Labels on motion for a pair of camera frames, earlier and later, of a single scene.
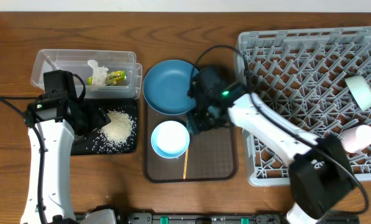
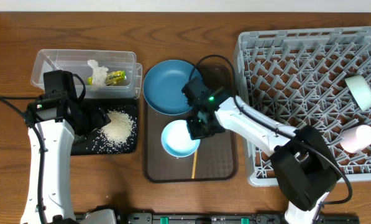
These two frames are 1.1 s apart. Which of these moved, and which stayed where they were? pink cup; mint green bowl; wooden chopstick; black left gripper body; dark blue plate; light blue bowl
Moved: wooden chopstick; light blue bowl
Stayed: pink cup; mint green bowl; dark blue plate; black left gripper body
